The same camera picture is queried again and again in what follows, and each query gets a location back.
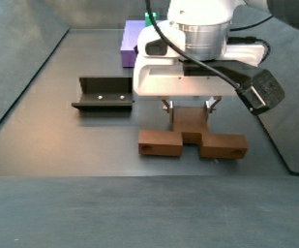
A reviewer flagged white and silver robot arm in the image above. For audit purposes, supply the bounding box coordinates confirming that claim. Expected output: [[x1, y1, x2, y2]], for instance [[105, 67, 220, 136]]
[[133, 0, 299, 115]]

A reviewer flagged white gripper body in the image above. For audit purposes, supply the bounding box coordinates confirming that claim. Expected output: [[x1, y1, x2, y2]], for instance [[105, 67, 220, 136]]
[[133, 20, 265, 97]]

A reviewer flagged black cable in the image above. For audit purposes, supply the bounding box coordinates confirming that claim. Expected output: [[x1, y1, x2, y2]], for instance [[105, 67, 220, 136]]
[[144, 0, 275, 95]]

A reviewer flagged brown T-shaped block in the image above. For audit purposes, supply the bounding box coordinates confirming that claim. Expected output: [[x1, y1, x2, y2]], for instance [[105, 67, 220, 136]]
[[139, 107, 248, 159]]

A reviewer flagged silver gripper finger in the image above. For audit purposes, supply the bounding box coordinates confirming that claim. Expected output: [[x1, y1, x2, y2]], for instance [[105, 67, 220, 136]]
[[204, 96, 221, 112], [160, 97, 173, 121]]

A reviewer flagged green U-shaped block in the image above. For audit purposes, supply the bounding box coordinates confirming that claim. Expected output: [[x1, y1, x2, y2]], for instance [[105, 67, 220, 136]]
[[144, 13, 156, 27]]

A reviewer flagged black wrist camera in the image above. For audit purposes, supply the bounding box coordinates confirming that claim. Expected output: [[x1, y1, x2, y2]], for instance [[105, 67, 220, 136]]
[[183, 60, 284, 115]]

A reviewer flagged purple base block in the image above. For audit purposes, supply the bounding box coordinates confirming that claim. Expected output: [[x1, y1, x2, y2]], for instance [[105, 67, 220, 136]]
[[120, 20, 145, 68]]

